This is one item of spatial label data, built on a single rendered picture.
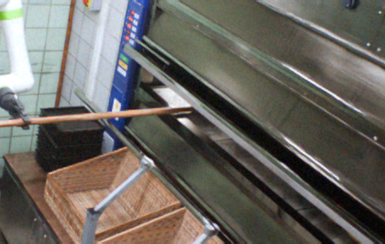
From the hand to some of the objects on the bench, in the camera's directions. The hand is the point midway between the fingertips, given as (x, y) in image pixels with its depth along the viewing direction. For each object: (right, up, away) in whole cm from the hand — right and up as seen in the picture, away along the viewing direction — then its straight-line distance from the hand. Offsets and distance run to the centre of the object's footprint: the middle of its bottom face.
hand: (24, 121), depth 285 cm
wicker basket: (+62, -79, +7) cm, 100 cm away
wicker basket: (+34, -52, +52) cm, 81 cm away
